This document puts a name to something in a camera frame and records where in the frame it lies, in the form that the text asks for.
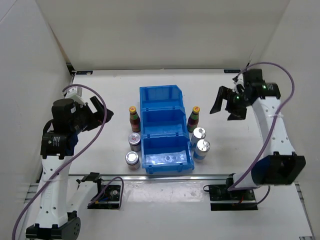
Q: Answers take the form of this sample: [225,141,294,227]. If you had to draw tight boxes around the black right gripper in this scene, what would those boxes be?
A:
[208,85,250,120]

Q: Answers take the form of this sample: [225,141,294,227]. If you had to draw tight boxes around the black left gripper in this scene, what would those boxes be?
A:
[70,96,113,134]

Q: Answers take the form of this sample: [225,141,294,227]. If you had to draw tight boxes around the sauce bottle yellow cap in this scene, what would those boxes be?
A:
[186,105,202,134]
[128,105,141,133]

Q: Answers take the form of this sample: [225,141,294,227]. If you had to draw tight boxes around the silver blue shaker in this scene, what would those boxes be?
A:
[190,127,206,151]
[192,139,211,162]

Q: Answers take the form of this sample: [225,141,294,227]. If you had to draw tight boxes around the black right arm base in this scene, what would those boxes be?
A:
[203,184,258,212]

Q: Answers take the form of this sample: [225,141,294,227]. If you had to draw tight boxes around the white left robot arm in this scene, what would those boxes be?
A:
[25,96,114,240]

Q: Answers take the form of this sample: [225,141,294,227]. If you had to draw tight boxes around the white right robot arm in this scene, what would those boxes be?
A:
[210,83,306,200]

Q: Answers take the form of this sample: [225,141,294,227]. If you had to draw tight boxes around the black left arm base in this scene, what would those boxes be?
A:
[87,179,123,210]

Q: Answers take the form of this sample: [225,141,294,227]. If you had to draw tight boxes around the blue far storage bin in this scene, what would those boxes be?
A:
[139,85,184,111]

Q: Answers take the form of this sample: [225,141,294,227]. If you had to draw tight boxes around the blue storage bin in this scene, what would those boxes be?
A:
[141,134,195,175]
[140,107,188,137]
[139,85,184,111]

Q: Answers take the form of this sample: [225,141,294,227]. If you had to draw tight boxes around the blue middle storage bin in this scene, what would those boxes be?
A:
[140,107,188,137]

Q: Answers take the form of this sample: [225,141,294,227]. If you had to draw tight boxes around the blue near storage bin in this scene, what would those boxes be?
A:
[141,134,195,175]

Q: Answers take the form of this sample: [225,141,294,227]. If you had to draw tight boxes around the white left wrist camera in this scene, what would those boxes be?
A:
[64,86,87,106]

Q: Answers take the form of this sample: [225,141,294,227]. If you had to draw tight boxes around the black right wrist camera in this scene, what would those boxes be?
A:
[232,68,265,89]

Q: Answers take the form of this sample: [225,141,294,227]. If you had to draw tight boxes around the aluminium frame rail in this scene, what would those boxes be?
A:
[294,181,316,240]

